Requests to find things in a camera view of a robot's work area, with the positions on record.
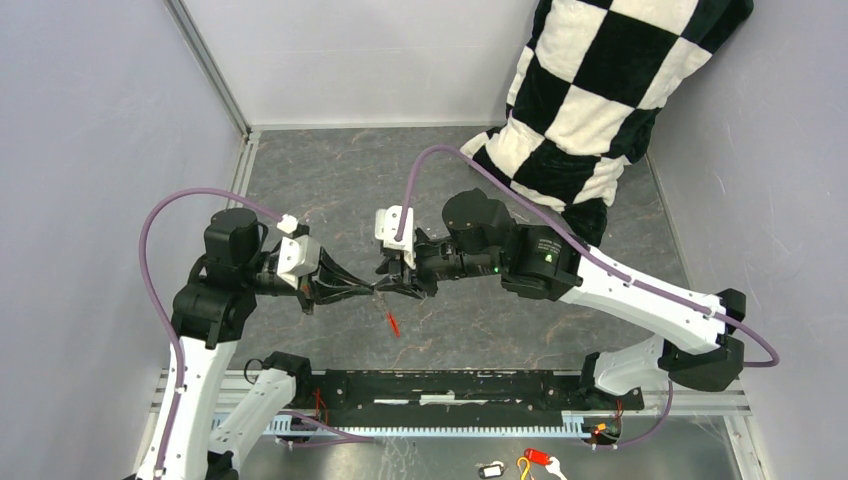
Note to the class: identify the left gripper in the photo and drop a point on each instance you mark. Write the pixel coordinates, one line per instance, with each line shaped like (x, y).
(330, 268)

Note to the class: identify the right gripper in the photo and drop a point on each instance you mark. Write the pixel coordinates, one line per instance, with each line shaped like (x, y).
(395, 268)

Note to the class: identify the red key tag with keyring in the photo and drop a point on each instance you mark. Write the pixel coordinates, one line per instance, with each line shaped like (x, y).
(384, 307)

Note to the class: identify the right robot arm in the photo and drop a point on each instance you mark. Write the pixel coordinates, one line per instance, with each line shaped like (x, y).
(690, 346)

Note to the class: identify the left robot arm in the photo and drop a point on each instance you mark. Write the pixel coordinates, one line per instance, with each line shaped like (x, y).
(208, 318)

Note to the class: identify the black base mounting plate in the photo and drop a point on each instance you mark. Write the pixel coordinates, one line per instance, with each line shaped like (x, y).
(453, 398)

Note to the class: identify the red key tag bottom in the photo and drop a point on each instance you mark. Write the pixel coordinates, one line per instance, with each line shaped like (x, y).
(537, 457)

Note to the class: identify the yellow carabiner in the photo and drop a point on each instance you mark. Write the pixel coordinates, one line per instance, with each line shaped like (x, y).
(524, 468)

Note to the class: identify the black white checkered blanket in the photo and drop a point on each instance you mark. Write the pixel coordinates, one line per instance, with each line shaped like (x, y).
(587, 90)

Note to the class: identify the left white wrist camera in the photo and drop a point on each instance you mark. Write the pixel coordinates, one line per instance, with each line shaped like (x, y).
(299, 253)

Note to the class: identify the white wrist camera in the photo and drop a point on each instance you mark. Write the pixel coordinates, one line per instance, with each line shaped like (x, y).
(396, 240)
(299, 253)

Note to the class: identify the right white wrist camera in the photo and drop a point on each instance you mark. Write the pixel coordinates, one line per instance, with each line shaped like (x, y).
(396, 240)

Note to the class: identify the white slotted cable duct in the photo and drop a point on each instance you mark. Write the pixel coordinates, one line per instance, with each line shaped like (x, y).
(571, 427)

